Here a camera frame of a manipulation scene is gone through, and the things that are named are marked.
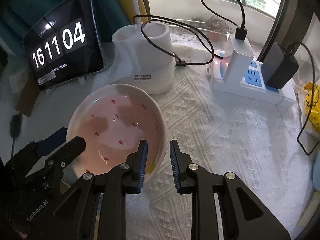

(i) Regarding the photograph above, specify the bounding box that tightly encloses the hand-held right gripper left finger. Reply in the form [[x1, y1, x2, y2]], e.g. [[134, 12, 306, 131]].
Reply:
[[53, 139, 149, 240]]

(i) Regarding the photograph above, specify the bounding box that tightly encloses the small potted plant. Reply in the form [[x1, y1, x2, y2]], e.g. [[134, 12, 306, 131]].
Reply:
[[192, 15, 232, 42]]

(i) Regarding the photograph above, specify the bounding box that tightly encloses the pink spotted bowl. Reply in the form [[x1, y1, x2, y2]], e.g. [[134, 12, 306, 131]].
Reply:
[[66, 84, 167, 183]]

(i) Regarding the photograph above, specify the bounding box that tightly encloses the tablet with clock display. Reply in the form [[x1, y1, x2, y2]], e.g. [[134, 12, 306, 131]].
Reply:
[[22, 0, 105, 92]]

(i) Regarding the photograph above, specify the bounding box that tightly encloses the teal curtain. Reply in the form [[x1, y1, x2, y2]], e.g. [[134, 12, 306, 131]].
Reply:
[[0, 0, 118, 52]]

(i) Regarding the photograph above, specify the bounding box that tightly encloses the yellow curtain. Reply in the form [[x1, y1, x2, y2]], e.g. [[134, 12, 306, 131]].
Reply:
[[105, 0, 150, 22]]

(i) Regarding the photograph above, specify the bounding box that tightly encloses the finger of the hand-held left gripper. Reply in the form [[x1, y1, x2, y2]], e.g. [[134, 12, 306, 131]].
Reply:
[[32, 127, 68, 157], [44, 136, 87, 182]]

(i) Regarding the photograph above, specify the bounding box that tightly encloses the black power adapter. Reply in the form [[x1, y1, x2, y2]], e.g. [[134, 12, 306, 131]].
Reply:
[[262, 42, 299, 90]]

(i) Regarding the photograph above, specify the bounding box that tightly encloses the black cable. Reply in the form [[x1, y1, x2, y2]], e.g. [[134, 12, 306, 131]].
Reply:
[[132, 15, 215, 68], [200, 0, 248, 41], [286, 41, 320, 155]]

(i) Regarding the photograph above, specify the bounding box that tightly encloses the white desk lamp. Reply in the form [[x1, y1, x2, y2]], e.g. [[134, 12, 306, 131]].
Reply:
[[112, 0, 175, 95]]

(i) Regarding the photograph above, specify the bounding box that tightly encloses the dark sliding door frame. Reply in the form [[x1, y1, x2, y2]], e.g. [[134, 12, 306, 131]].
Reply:
[[257, 0, 320, 63]]

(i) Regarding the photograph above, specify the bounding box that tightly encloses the yellow plastic bag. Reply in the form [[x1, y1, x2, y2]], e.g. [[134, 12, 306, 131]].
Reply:
[[299, 81, 320, 135]]

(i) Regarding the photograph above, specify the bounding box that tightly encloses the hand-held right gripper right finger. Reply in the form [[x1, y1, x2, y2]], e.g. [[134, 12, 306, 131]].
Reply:
[[169, 139, 292, 240]]

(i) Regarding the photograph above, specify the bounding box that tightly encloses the white charger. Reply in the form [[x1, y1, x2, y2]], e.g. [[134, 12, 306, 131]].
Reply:
[[223, 32, 254, 83]]

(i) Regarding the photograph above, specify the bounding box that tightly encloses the white power strip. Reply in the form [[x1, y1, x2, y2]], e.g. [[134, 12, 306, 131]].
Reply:
[[209, 51, 298, 107]]

